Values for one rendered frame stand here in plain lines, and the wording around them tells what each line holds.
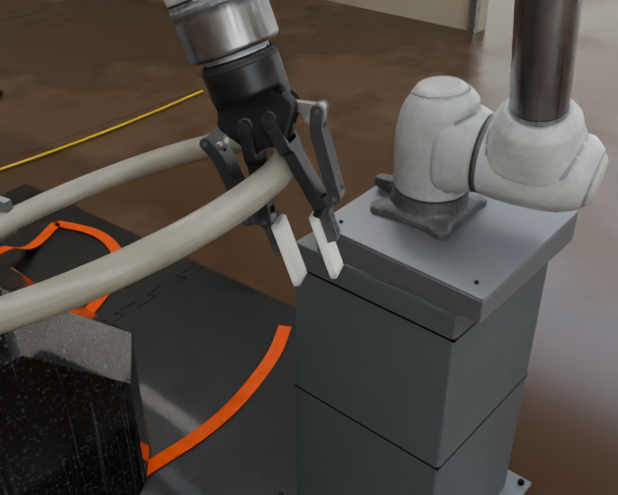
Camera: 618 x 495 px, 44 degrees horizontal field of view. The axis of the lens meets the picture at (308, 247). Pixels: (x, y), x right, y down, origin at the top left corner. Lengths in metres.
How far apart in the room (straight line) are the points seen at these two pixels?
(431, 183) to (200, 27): 0.87
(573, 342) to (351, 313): 1.31
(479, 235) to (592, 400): 1.12
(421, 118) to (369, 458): 0.79
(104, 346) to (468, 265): 0.73
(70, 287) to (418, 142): 0.94
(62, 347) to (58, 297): 0.87
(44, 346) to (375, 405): 0.69
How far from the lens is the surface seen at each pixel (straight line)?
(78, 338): 1.55
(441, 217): 1.53
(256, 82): 0.70
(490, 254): 1.49
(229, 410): 2.35
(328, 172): 0.73
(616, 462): 2.38
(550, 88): 1.31
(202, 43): 0.70
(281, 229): 0.77
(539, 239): 1.55
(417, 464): 1.71
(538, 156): 1.36
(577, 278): 3.09
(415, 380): 1.57
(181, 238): 0.64
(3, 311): 0.65
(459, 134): 1.43
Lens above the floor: 1.63
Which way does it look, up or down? 32 degrees down
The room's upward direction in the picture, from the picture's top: straight up
